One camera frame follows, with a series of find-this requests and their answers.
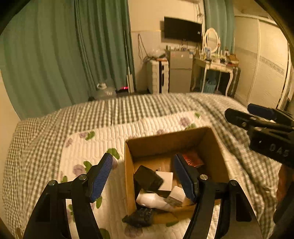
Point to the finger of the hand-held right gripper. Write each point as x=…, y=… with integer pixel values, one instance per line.
x=238, y=118
x=261, y=111

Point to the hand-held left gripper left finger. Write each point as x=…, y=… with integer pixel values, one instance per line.
x=101, y=178

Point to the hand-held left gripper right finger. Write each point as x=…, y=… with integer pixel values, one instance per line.
x=183, y=177

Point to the small white box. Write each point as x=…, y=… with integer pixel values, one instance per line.
x=165, y=181

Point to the red patterned box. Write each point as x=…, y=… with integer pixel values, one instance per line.
x=193, y=159

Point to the white tube with red band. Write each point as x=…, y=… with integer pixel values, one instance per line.
x=175, y=195

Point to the brown cardboard box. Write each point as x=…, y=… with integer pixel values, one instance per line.
x=131, y=165

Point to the black rectangular case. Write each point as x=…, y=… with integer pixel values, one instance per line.
x=148, y=179

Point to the white plastic bottle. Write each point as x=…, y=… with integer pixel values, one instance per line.
x=150, y=200

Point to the black remote control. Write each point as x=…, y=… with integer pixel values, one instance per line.
x=140, y=217

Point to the person's right hand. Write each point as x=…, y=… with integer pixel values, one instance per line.
x=284, y=183

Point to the floral quilted mat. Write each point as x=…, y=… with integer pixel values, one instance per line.
x=91, y=147

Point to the blue basket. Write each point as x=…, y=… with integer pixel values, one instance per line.
x=209, y=86

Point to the white louvred wardrobe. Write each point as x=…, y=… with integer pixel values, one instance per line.
x=259, y=64

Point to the white dressing table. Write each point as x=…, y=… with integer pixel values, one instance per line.
x=213, y=66

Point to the green checked blanket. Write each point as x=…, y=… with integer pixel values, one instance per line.
x=41, y=142

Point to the grey small fridge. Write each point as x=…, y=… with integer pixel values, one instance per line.
x=180, y=71

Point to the white oval mirror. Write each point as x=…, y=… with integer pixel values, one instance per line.
x=210, y=40

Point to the clear water jug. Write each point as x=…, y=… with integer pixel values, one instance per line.
x=104, y=92

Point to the black device with red light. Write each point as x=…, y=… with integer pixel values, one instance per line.
x=123, y=89

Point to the narrow green curtain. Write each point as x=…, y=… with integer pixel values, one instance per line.
x=218, y=20

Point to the white mop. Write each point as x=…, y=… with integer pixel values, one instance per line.
x=129, y=78

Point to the clear plastic bag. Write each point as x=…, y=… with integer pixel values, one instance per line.
x=154, y=52

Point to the wide green curtain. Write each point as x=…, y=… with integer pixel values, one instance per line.
x=41, y=59

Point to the black wall television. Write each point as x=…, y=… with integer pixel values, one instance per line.
x=182, y=28

